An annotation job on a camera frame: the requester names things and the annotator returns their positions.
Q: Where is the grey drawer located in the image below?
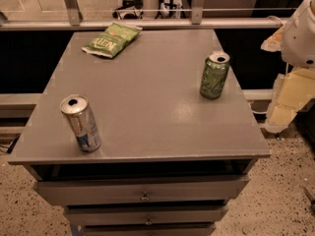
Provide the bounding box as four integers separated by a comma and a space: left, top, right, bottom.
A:
33, 175, 249, 206
83, 223, 216, 236
65, 205, 227, 226

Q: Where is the middle grey drawer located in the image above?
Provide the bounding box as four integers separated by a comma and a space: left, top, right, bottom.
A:
65, 205, 227, 226

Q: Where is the metal railing frame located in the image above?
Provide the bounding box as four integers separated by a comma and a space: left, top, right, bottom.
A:
0, 0, 315, 31

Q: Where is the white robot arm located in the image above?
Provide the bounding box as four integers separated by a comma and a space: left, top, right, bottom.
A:
261, 0, 315, 133

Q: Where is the top grey drawer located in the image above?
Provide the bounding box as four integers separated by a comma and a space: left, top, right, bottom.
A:
33, 175, 249, 206

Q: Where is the black office chair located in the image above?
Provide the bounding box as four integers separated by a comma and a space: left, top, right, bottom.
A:
111, 0, 145, 20

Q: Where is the green soda can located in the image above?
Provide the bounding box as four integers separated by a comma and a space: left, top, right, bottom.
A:
200, 51, 230, 99

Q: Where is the silver blue energy drink can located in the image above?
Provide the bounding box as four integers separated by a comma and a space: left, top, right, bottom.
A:
60, 94, 101, 152

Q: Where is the green chip bag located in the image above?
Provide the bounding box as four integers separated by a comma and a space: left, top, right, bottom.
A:
82, 23, 142, 58

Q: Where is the bottom grey drawer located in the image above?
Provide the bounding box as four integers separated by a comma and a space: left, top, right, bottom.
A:
83, 223, 216, 236

